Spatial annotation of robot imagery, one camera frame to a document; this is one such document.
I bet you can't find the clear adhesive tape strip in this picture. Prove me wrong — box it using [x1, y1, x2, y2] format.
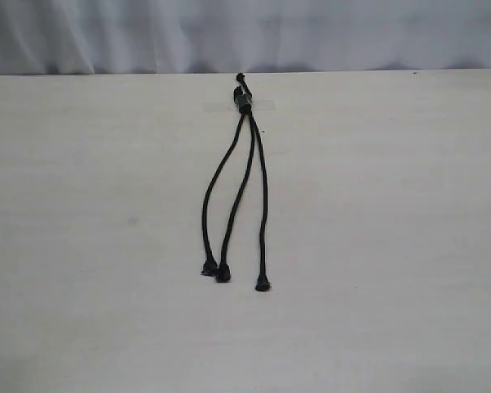
[203, 100, 277, 113]

